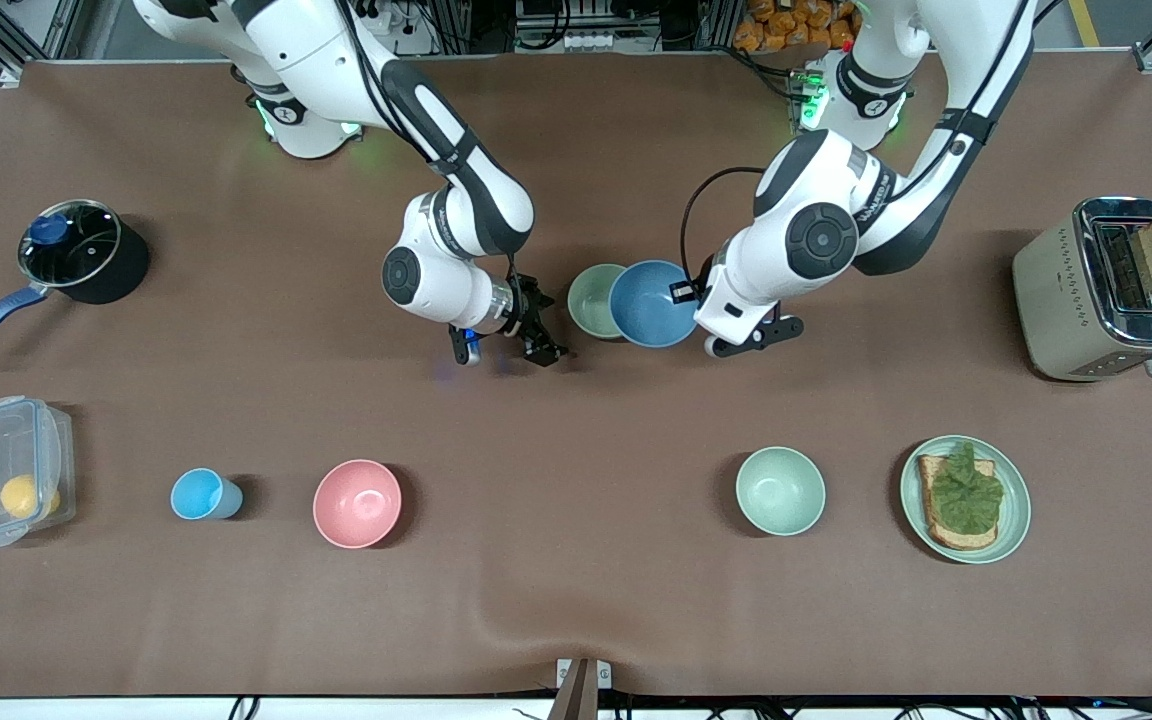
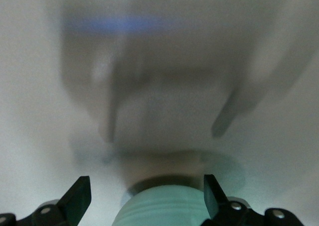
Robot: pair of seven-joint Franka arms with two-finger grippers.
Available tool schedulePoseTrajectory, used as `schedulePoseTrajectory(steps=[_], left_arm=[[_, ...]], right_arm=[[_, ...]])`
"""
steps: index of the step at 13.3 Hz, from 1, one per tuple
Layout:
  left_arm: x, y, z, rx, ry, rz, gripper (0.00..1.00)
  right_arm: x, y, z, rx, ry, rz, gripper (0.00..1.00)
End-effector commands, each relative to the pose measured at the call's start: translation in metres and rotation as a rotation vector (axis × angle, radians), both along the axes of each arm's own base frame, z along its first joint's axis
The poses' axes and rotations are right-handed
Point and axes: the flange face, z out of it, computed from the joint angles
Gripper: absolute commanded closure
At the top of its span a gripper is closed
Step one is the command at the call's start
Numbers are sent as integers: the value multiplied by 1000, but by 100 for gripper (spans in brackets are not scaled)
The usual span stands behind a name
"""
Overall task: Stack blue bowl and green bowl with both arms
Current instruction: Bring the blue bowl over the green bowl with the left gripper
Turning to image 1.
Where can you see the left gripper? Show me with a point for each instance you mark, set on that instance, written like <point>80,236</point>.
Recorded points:
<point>684,292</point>

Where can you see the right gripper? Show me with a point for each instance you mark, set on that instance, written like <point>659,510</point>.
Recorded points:
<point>527,312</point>

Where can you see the blue bowl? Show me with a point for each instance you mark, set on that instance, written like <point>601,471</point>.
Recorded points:
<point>651,305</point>

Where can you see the light green bowl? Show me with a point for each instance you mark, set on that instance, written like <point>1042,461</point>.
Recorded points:
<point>780,491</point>
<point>588,300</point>

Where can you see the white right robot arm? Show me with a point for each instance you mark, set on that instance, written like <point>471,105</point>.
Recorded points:
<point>456,220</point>

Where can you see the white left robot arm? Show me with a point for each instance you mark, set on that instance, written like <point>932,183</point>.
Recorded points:
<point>976,60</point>

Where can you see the pink bowl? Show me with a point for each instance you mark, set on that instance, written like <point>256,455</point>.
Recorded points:
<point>357,504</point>

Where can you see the brown table cloth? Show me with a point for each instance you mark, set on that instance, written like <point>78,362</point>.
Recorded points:
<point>576,450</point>

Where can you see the white socket strip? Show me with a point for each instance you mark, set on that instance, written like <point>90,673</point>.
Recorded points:
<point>586,42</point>

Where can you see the bag of orange snacks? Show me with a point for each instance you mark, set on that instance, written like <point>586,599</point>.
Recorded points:
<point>786,25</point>

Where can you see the white power strip with plugs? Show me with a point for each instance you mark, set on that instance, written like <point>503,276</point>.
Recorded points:
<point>406,40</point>

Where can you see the green lettuce leaf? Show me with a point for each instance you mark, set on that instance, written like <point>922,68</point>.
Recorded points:
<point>966,495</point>

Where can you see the toast slice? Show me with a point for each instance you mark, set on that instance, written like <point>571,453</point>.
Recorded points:
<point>941,530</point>

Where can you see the cream and chrome toaster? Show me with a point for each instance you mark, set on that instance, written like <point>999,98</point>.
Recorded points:
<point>1056,300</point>

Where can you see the blue plastic cup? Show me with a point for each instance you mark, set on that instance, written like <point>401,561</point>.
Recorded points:
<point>198,495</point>

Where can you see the light green plate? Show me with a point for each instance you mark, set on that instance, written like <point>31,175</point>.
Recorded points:
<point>1014,505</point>

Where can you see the glass lid with blue knob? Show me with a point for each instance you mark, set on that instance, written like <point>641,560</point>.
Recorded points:
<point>86,250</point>

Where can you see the yellow lemon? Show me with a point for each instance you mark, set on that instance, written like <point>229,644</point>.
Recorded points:
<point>21,497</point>

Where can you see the metal bracket with post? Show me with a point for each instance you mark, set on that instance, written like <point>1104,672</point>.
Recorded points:
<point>576,695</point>

